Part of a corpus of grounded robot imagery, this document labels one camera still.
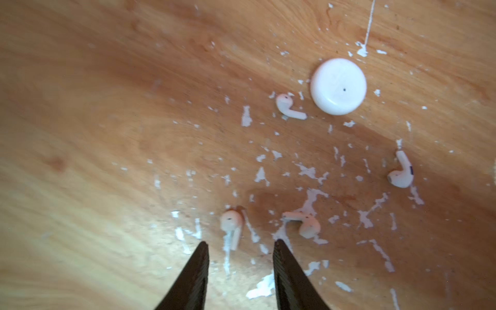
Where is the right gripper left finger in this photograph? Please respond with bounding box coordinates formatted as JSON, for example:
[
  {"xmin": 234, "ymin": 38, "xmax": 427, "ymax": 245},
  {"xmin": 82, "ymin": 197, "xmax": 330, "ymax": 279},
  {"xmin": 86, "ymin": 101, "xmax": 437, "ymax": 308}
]
[{"xmin": 156, "ymin": 241, "xmax": 209, "ymax": 310}]

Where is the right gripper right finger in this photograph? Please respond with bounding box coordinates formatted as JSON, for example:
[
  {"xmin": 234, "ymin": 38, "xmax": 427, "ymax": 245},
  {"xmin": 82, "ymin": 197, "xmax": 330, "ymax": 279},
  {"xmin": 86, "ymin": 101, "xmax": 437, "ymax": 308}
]
[{"xmin": 273, "ymin": 239, "xmax": 330, "ymax": 310}]

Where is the white earbud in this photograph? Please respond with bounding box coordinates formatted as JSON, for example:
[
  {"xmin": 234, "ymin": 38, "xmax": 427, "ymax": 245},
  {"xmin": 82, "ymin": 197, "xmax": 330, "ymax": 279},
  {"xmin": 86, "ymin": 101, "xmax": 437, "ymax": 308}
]
[
  {"xmin": 220, "ymin": 209, "xmax": 244, "ymax": 251},
  {"xmin": 387, "ymin": 151, "xmax": 414, "ymax": 189},
  {"xmin": 282, "ymin": 212, "xmax": 321, "ymax": 239},
  {"xmin": 276, "ymin": 94, "xmax": 307, "ymax": 120}
]

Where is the white round puck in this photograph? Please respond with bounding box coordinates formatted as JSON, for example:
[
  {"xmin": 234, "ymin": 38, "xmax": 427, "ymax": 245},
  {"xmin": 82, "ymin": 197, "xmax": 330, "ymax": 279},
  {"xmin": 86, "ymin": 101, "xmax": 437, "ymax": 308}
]
[{"xmin": 311, "ymin": 58, "xmax": 367, "ymax": 116}]

